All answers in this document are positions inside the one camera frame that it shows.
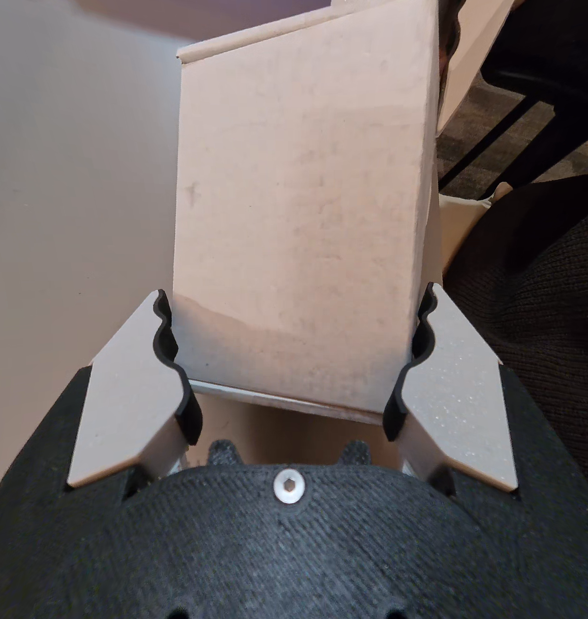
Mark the white cardboard mailer box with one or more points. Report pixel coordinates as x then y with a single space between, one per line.
298 217

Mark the grey desk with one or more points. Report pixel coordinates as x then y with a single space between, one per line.
71 169

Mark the black office chair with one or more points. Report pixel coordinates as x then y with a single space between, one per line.
555 87

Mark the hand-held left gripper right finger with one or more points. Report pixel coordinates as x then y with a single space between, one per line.
458 401

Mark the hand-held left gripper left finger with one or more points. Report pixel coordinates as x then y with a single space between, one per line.
124 396

